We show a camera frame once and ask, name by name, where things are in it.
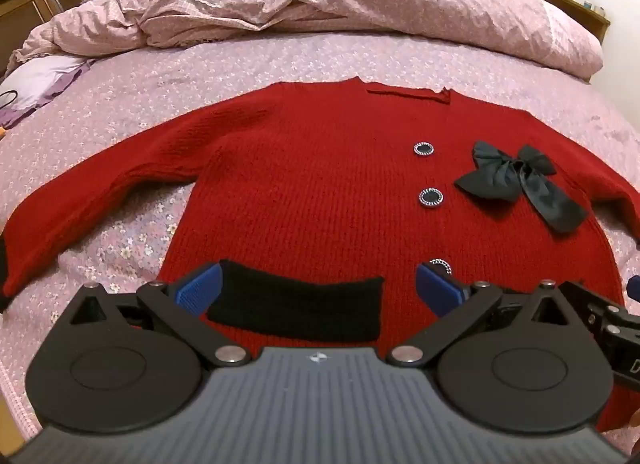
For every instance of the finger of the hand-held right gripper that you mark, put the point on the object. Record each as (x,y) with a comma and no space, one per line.
(634,289)
(595,301)

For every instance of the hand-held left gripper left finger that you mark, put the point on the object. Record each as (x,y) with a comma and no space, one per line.
(200,289)

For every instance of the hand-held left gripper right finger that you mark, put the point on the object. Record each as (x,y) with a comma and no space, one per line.
(440,289)

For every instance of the red knit sweater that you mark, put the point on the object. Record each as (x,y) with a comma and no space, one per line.
(310,184)

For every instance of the small teal jar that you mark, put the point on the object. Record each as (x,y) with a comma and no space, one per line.
(590,6)

